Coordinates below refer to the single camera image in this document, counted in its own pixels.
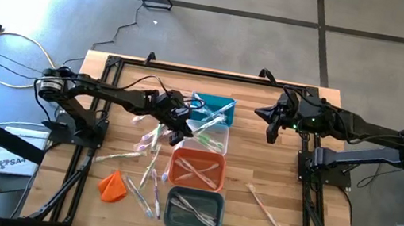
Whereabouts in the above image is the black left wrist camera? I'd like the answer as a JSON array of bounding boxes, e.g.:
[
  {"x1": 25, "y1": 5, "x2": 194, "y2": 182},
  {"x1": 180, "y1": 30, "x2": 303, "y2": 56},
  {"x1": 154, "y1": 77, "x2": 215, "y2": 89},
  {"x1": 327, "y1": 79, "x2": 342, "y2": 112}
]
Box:
[{"x1": 155, "y1": 89, "x2": 186, "y2": 113}]

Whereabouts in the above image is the dark grey plastic bin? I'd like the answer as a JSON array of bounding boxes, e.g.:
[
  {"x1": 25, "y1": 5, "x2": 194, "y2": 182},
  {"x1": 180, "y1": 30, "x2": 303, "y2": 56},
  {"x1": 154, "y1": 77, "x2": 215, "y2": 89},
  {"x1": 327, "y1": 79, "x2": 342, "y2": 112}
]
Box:
[{"x1": 161, "y1": 183, "x2": 228, "y2": 226}]

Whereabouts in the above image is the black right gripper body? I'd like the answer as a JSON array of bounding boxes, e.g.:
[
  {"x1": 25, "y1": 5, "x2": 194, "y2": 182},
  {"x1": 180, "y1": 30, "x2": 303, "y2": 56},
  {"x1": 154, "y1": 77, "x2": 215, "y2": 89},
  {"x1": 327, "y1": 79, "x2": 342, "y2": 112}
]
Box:
[{"x1": 264, "y1": 91, "x2": 304, "y2": 147}]

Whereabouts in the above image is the black desk beam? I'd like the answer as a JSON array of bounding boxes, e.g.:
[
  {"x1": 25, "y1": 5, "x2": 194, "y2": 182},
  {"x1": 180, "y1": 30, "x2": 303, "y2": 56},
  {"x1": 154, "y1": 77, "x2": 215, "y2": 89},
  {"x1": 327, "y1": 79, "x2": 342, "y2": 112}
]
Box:
[{"x1": 0, "y1": 114, "x2": 52, "y2": 167}]

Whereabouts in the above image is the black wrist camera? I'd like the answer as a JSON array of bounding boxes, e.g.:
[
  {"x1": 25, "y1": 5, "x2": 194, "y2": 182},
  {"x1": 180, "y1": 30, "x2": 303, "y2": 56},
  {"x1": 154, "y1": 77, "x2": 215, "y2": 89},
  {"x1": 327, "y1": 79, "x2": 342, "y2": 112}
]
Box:
[
  {"x1": 281, "y1": 85, "x2": 302, "y2": 111},
  {"x1": 155, "y1": 89, "x2": 186, "y2": 113}
]

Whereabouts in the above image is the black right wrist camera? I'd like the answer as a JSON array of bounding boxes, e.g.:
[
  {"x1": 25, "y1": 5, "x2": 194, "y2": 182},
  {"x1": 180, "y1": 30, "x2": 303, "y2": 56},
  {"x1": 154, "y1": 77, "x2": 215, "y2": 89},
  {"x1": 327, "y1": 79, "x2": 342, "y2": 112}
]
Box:
[{"x1": 281, "y1": 85, "x2": 302, "y2": 111}]

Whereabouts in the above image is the black fan cable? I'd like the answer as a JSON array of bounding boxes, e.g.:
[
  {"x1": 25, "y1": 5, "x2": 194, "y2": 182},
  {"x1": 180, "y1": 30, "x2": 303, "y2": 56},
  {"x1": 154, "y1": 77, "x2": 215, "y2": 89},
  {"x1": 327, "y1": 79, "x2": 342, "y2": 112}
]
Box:
[{"x1": 90, "y1": 0, "x2": 143, "y2": 58}]

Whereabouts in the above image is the clear plastic bin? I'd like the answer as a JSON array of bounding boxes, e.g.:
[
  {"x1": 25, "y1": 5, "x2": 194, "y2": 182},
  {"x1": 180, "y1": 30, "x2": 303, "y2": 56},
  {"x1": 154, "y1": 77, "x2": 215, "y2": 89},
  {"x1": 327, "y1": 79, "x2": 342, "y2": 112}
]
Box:
[{"x1": 180, "y1": 118, "x2": 232, "y2": 157}]

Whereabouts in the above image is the blue plastic bin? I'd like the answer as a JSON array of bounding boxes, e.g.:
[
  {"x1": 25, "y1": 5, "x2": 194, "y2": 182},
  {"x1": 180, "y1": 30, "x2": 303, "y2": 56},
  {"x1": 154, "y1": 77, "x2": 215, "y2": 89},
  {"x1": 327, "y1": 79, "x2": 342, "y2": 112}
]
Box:
[{"x1": 187, "y1": 91, "x2": 238, "y2": 128}]

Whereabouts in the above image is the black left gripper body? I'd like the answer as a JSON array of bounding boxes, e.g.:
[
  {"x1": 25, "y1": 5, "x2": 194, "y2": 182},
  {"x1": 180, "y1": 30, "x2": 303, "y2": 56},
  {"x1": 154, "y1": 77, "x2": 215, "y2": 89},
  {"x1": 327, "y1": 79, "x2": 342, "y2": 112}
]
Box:
[{"x1": 147, "y1": 88, "x2": 201, "y2": 149}]

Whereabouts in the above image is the grey toothbrush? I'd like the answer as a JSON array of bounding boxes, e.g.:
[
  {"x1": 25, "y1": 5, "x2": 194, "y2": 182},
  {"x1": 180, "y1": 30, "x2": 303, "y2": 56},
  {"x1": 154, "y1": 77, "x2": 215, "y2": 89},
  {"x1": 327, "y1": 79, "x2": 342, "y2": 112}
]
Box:
[{"x1": 168, "y1": 192, "x2": 221, "y2": 226}]

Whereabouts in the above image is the black table clamp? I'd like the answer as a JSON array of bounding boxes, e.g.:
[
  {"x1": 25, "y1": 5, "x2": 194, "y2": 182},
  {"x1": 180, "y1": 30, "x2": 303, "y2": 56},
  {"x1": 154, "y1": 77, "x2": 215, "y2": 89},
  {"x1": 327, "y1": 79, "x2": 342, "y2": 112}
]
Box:
[
  {"x1": 144, "y1": 50, "x2": 158, "y2": 67},
  {"x1": 257, "y1": 67, "x2": 279, "y2": 86}
]

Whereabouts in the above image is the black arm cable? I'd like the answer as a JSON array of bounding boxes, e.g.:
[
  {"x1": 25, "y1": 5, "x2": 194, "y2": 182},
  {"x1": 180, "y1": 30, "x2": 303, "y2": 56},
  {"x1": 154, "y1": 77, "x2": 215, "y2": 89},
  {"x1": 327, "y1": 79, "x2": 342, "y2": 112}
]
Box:
[
  {"x1": 106, "y1": 69, "x2": 210, "y2": 114},
  {"x1": 277, "y1": 84, "x2": 354, "y2": 144}
]

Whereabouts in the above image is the white printed cardboard box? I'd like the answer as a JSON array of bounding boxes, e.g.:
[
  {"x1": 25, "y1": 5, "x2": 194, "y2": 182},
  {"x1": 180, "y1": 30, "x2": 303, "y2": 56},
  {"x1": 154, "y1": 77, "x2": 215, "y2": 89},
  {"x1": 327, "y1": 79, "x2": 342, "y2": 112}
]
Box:
[{"x1": 0, "y1": 124, "x2": 52, "y2": 181}]

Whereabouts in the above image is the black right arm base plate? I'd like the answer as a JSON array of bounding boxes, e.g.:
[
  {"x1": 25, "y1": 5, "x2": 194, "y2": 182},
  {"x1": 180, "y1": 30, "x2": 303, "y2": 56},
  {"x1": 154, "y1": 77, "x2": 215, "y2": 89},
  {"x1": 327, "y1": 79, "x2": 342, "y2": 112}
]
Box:
[{"x1": 294, "y1": 149, "x2": 356, "y2": 190}]

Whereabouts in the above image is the orange plastic bin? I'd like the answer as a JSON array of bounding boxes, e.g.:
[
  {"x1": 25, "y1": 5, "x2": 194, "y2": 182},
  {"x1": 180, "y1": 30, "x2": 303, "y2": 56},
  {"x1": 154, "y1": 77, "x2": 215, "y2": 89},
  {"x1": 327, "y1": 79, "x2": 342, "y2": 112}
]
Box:
[{"x1": 166, "y1": 145, "x2": 229, "y2": 193}]

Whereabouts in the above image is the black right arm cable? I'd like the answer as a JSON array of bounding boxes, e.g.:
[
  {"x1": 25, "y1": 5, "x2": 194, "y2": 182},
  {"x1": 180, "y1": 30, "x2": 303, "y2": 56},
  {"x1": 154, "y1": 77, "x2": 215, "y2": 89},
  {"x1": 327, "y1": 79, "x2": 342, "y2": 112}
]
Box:
[{"x1": 277, "y1": 84, "x2": 354, "y2": 144}]

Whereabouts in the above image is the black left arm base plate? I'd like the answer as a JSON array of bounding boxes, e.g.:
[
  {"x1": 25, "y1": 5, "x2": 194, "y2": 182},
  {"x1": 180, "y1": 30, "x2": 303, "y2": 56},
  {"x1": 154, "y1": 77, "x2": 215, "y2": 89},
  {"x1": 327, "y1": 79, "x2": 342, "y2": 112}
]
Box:
[{"x1": 40, "y1": 111, "x2": 110, "y2": 151}]

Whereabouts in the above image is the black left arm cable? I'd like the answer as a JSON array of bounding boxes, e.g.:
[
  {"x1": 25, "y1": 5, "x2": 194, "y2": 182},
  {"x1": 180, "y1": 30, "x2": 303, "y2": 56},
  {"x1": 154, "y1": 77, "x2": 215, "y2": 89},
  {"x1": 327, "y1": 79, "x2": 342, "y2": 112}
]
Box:
[{"x1": 106, "y1": 69, "x2": 210, "y2": 114}]

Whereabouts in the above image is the yellow extension cable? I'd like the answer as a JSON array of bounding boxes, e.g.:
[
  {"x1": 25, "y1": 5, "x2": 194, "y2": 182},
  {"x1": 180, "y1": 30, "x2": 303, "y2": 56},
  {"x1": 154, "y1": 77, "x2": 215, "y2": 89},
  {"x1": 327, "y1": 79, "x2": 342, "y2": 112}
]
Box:
[{"x1": 0, "y1": 4, "x2": 65, "y2": 94}]

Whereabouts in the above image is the blue toothbrush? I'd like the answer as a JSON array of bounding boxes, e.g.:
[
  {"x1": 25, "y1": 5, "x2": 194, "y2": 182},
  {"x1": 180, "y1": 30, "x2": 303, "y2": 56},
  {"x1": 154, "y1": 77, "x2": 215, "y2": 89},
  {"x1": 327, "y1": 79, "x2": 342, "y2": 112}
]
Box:
[
  {"x1": 117, "y1": 174, "x2": 160, "y2": 220},
  {"x1": 200, "y1": 95, "x2": 238, "y2": 127},
  {"x1": 194, "y1": 104, "x2": 230, "y2": 126},
  {"x1": 160, "y1": 145, "x2": 178, "y2": 185},
  {"x1": 188, "y1": 91, "x2": 225, "y2": 124}
]

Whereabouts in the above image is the orange folded cloth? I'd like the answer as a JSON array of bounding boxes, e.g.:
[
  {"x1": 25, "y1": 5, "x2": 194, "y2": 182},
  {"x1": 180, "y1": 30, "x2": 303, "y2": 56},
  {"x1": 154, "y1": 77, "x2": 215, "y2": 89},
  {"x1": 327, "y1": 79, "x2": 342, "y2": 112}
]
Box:
[{"x1": 94, "y1": 167, "x2": 132, "y2": 206}]

